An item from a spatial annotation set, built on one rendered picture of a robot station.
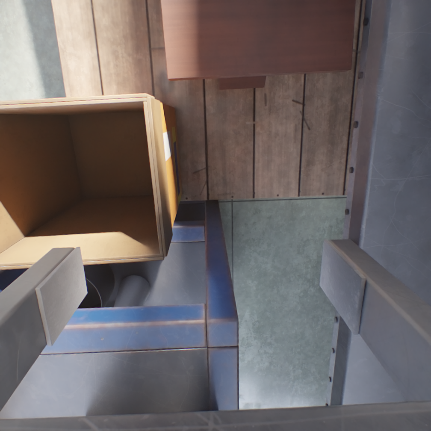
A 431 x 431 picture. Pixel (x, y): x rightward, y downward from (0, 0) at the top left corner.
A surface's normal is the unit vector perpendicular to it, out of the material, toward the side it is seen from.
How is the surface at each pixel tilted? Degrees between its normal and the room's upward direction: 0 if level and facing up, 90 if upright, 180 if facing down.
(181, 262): 0
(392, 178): 31
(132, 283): 84
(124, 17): 0
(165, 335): 0
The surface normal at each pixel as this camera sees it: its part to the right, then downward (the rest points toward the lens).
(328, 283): -1.00, 0.03
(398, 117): -0.48, 0.27
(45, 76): 0.04, 0.29
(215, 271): -0.03, -0.96
